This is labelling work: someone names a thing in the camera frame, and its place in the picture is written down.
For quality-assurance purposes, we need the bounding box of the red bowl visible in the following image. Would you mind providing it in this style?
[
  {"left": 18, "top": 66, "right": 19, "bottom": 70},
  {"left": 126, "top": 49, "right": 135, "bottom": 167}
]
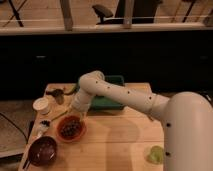
[{"left": 56, "top": 116, "right": 86, "bottom": 143}]

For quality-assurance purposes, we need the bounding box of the dark grape bunch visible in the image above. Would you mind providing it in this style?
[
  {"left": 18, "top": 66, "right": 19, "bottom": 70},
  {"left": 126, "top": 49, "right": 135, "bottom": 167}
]
[{"left": 61, "top": 121, "right": 81, "bottom": 137}]

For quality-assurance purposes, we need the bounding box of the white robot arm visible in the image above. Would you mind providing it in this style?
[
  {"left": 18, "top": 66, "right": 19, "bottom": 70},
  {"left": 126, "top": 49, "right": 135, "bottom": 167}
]
[{"left": 71, "top": 71, "right": 213, "bottom": 171}]

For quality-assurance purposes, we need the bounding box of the black office chair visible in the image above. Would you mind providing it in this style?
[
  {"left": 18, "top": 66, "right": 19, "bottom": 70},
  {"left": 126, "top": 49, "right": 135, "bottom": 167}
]
[{"left": 92, "top": 0, "right": 159, "bottom": 25}]

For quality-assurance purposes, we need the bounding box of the dark purple bowl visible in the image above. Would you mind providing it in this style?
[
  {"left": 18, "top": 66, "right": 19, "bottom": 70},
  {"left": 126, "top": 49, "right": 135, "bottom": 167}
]
[{"left": 28, "top": 136, "right": 57, "bottom": 167}]

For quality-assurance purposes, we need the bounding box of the green rectangular bin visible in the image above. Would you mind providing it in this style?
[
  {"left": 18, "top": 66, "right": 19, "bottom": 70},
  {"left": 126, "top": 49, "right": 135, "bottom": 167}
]
[{"left": 77, "top": 75, "right": 127, "bottom": 112}]

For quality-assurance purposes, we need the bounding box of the white spoon with dark food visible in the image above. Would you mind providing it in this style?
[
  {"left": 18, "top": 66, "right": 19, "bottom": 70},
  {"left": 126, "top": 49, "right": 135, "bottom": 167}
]
[{"left": 37, "top": 120, "right": 50, "bottom": 138}]

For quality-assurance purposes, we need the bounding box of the green curved vegetable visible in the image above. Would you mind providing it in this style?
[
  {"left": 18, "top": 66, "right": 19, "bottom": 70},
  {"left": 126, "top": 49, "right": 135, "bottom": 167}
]
[{"left": 64, "top": 86, "right": 77, "bottom": 95}]

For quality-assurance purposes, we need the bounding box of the green bean pod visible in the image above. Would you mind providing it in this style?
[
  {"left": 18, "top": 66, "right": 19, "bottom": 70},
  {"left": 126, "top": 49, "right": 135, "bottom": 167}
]
[{"left": 50, "top": 110, "right": 68, "bottom": 122}]

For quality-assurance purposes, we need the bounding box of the black cable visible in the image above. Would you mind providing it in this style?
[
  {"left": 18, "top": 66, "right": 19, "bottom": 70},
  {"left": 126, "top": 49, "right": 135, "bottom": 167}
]
[{"left": 0, "top": 112, "right": 29, "bottom": 144}]

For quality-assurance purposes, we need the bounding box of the green lime on plate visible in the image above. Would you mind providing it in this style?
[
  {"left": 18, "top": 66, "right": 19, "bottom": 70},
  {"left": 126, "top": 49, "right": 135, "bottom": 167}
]
[{"left": 145, "top": 145, "right": 164, "bottom": 165}]

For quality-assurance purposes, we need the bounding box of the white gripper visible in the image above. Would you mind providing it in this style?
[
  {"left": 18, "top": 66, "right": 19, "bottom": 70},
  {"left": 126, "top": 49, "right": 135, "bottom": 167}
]
[{"left": 71, "top": 93, "right": 92, "bottom": 117}]

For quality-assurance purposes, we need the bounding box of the white cup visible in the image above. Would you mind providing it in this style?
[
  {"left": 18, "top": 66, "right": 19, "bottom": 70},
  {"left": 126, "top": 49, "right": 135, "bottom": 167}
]
[{"left": 33, "top": 97, "right": 50, "bottom": 115}]

